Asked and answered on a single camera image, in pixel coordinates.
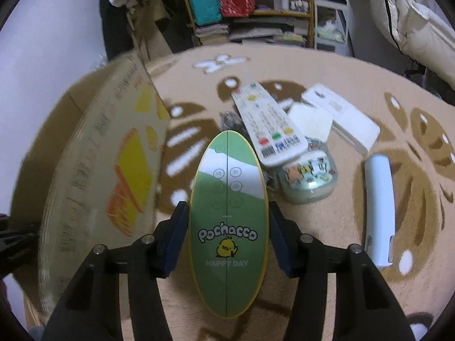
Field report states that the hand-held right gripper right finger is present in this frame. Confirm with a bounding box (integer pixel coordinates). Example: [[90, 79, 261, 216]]
[[268, 201, 415, 341]]

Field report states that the cartoon-print earbuds case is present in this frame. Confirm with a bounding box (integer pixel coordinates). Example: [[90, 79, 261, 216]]
[[279, 138, 338, 205]]

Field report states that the white remote control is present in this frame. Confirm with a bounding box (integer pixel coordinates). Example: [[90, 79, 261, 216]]
[[231, 82, 309, 167]]

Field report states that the teal bag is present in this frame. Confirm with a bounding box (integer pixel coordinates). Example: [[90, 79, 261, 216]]
[[181, 0, 223, 28]]

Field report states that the green oval folding mirror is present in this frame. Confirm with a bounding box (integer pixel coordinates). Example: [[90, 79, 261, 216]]
[[187, 131, 268, 319]]

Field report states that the black garment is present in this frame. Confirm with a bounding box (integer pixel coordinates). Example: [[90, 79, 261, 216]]
[[90, 0, 136, 62]]

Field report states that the white power adapter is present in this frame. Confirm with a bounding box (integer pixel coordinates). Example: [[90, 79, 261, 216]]
[[301, 84, 381, 155]]

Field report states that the wooden shelf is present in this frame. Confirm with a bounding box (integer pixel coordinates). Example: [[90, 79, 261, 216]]
[[178, 0, 318, 48]]

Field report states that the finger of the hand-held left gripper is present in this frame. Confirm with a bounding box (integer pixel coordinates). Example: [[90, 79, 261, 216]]
[[0, 215, 40, 281]]

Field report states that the white trolley cart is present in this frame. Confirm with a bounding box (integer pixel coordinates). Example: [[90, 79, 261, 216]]
[[313, 0, 352, 56]]

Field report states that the cardboard box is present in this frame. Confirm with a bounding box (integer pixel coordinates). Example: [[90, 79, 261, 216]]
[[7, 51, 172, 327]]

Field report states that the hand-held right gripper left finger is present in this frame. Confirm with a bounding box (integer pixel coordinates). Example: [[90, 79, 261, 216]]
[[41, 201, 191, 341]]

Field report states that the white duvet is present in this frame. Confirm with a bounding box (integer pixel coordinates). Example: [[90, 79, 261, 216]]
[[366, 0, 455, 91]]

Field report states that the small white square box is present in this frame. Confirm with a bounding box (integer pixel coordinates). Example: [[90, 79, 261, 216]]
[[287, 102, 334, 140]]

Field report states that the light blue cylindrical device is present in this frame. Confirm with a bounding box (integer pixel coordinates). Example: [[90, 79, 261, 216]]
[[363, 154, 396, 269]]

